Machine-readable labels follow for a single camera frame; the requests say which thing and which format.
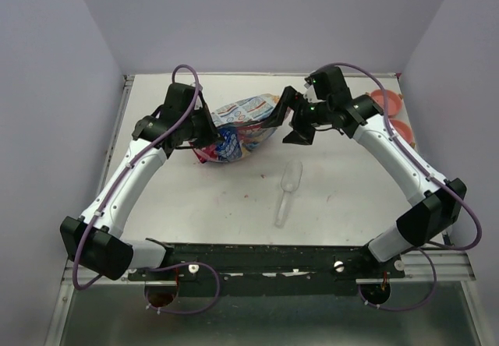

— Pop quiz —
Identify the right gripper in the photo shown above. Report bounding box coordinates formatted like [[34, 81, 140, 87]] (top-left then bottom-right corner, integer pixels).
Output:
[[260, 86, 331, 146]]

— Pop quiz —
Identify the cat food bag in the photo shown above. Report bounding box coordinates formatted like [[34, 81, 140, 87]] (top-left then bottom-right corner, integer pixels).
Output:
[[193, 94, 280, 163]]

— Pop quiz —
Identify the clear plastic scoop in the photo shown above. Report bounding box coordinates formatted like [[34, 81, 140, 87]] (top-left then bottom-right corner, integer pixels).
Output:
[[274, 160, 303, 228]]

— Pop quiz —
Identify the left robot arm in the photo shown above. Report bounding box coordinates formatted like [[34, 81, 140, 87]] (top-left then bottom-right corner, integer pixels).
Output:
[[60, 83, 223, 280]]

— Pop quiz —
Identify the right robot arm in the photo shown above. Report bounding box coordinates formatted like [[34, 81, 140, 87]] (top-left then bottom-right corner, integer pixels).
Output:
[[263, 62, 466, 277]]

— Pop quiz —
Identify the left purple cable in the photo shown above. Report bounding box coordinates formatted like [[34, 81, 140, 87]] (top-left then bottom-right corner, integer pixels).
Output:
[[72, 64, 203, 291]]

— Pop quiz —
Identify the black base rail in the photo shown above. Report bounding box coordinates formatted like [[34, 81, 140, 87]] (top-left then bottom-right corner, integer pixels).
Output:
[[128, 243, 405, 297]]

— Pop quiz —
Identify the aluminium frame rail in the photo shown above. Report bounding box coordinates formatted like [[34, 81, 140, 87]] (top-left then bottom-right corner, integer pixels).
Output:
[[61, 249, 476, 285]]

